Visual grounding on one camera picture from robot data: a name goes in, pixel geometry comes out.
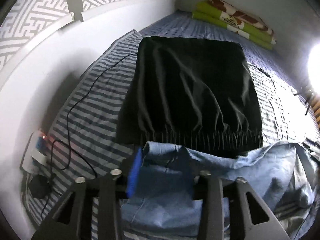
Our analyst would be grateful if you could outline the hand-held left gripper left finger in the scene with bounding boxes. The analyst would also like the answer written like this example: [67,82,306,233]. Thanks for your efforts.
[31,147,143,240]

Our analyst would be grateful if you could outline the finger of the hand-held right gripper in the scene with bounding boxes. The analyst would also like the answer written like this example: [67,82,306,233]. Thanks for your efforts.
[302,141,320,153]

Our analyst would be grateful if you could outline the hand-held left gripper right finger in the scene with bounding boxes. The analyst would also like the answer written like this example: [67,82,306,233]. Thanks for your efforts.
[192,170,292,240]

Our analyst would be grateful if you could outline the light blue denim pants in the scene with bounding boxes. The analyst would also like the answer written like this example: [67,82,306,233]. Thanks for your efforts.
[120,140,318,240]

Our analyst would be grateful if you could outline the black tripod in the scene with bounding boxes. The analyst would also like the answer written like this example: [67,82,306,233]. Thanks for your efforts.
[295,87,315,115]

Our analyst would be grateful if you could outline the striped quilt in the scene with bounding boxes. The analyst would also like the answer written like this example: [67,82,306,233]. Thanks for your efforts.
[25,29,320,240]

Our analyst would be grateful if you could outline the black power adapter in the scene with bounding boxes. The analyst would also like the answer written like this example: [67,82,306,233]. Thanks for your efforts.
[30,175,53,198]

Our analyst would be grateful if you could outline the black folded pants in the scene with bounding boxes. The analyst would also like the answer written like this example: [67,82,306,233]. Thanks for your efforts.
[116,36,264,153]

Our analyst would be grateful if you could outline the white power strip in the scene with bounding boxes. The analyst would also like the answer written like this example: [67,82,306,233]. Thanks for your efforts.
[21,129,50,175]

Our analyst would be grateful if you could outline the brown and white folded blanket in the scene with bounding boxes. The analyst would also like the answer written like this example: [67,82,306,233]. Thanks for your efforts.
[207,0,275,37]

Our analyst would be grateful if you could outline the green folded blanket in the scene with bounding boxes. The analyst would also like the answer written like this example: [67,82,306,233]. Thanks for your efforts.
[192,1,277,51]

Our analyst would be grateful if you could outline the wooden slatted bed rail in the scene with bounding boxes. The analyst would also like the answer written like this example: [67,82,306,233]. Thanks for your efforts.
[310,97,320,130]

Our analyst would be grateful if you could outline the thin black adapter cable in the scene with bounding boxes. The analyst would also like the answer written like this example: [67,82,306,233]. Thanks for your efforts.
[41,51,140,220]

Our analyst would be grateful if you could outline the black and white post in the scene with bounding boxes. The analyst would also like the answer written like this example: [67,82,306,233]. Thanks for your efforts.
[65,0,84,22]

